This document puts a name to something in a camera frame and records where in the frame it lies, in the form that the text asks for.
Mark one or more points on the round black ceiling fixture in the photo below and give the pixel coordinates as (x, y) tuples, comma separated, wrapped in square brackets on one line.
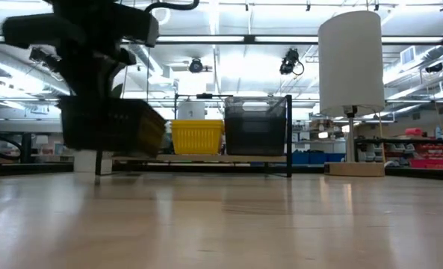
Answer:
[(195, 65)]

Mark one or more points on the black perforated plastic basket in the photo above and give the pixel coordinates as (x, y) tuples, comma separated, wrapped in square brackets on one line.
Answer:
[(94, 102), (105, 127)]

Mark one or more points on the blue storage bins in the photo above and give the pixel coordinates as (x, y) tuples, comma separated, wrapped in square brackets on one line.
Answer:
[(318, 157)]

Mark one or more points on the black overhead rig camera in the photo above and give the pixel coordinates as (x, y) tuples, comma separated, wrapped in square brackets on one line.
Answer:
[(289, 61)]

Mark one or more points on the white round container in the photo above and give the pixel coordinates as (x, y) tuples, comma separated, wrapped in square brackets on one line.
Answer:
[(191, 111)]

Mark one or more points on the white shade wooden base lamp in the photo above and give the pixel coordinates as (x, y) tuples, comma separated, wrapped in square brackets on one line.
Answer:
[(350, 63)]

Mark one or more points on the red bin storage shelving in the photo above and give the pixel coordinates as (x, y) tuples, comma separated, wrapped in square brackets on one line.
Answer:
[(430, 153)]

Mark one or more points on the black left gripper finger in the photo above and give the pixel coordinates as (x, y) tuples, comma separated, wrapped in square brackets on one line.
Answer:
[(99, 78), (77, 78)]

